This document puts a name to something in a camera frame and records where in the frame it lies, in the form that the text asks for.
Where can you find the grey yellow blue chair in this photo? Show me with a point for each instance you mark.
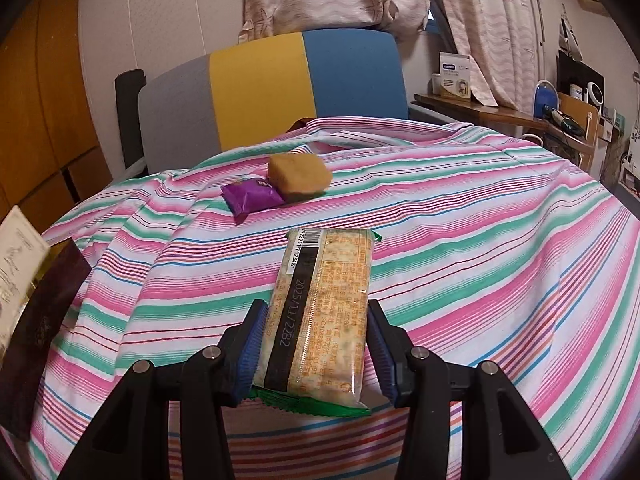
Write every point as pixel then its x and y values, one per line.
pixel 260 90

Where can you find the white round fan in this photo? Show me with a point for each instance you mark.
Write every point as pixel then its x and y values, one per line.
pixel 595 94

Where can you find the black padded post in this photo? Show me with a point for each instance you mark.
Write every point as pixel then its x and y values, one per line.
pixel 127 120

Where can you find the black monitor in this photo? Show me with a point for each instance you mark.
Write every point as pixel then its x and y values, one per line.
pixel 575 72

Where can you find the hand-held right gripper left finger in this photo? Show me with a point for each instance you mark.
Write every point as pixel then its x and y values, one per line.
pixel 250 357

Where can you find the wooden wardrobe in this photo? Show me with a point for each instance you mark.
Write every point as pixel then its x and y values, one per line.
pixel 45 110

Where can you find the purple snack packet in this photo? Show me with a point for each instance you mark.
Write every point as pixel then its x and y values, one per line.
pixel 250 200

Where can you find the white printed box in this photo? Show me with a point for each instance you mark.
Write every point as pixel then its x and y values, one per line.
pixel 456 77

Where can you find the cracker packet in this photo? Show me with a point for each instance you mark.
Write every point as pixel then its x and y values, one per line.
pixel 325 310

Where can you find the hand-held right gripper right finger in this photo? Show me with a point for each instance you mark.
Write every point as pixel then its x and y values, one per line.
pixel 386 355

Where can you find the beige wrapped cake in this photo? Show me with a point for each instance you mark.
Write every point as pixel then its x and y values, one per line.
pixel 299 175

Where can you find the blue and white device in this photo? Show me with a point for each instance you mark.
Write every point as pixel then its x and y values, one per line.
pixel 544 97

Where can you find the gold gift box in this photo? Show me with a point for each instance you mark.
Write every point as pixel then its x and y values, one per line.
pixel 40 335

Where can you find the white cup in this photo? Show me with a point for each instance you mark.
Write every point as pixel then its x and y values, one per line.
pixel 436 84

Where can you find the white metal pole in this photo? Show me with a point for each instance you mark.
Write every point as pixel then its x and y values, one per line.
pixel 539 25

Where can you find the reddish brown cloth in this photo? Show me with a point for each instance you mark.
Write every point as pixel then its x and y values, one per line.
pixel 299 125

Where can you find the pink green striped cloth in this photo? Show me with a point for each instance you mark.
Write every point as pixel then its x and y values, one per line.
pixel 475 235

